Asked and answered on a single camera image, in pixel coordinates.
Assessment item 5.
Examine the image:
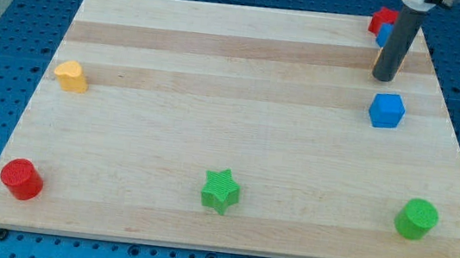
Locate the wooden board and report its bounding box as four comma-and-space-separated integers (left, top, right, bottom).
0, 0, 460, 258

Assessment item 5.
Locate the green star block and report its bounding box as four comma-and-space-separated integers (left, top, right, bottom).
200, 169, 241, 215

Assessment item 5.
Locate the blue hexagon block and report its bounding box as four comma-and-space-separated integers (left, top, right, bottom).
369, 93, 405, 129

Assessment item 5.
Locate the yellow heart block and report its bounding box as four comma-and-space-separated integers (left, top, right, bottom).
54, 60, 88, 93

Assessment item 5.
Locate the yellow block behind rod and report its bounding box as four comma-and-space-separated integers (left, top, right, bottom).
372, 47, 406, 80

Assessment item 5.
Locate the small blue block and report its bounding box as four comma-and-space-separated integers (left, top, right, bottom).
375, 22, 394, 47

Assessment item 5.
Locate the red star block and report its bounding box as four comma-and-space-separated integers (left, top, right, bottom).
369, 7, 400, 35

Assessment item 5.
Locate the green cylinder block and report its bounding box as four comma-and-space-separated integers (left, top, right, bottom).
394, 198, 439, 241

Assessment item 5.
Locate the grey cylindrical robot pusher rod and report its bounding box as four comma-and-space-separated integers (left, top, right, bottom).
372, 4, 427, 82

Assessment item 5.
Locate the red cylinder block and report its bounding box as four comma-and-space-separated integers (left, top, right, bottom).
0, 158, 44, 200

